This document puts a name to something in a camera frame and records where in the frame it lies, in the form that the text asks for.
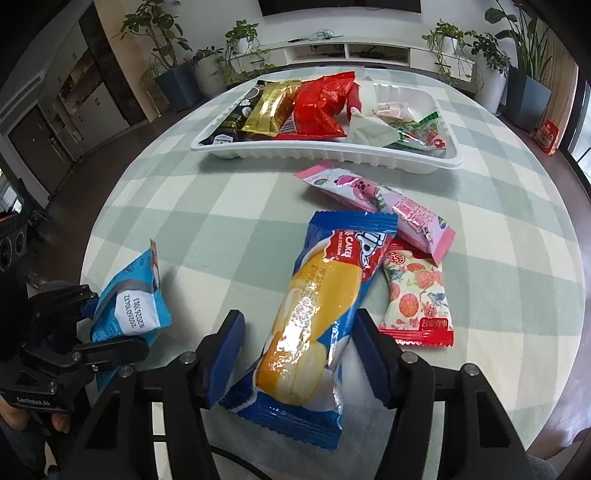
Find gold snack packet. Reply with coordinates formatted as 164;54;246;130
242;79;303;136

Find checked green white tablecloth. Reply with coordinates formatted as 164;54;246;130
81;67;580;467

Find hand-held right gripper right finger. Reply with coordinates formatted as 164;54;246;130
353;308;539;480

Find trailing green plant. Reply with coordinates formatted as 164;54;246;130
217;19;271;84

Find beige curtain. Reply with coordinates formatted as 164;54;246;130
549;44;580;149

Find hanging plant in white pot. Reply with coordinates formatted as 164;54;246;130
422;19;474;85

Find blue cake packet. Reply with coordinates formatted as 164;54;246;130
219;210;399;452

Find person's left hand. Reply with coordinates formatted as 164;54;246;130
0;399;71;435

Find cream white snack packet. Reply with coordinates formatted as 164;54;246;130
346;113;399;148

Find large plant in dark pot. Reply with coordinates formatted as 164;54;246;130
484;0;555;134

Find tall plant in blue pot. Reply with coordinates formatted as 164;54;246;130
120;0;200;110

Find red foil snack packet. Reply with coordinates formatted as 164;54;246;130
274;71;357;140

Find white packet with red edge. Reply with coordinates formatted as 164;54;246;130
346;80;419;123

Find black snack packet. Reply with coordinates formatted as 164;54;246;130
203;80;266;146

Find white low cabinet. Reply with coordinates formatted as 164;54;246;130
228;39;476;77

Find green red candy wrappers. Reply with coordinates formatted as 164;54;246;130
383;111;450;151

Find black television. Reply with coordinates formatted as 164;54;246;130
257;0;422;17

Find white plastic tray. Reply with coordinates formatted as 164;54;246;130
191;76;465;175

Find pink snack packet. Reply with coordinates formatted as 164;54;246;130
294;161;456;266

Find red gift box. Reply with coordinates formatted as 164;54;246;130
533;119;560;156

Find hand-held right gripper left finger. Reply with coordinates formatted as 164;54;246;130
67;309;245;480

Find bushy plant in white pot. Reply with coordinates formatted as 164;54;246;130
465;31;511;116

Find black cable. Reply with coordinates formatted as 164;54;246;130
203;442;289;480

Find light blue small packet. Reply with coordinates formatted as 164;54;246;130
90;239;172;393

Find brown door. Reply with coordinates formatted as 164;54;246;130
8;108;78;197

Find red floral snack packet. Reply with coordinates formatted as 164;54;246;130
378;237;454;347

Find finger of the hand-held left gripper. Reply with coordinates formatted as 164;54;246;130
30;282;100;324
69;337;151;372

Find plant in white ribbed pot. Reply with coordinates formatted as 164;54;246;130
193;46;228;99

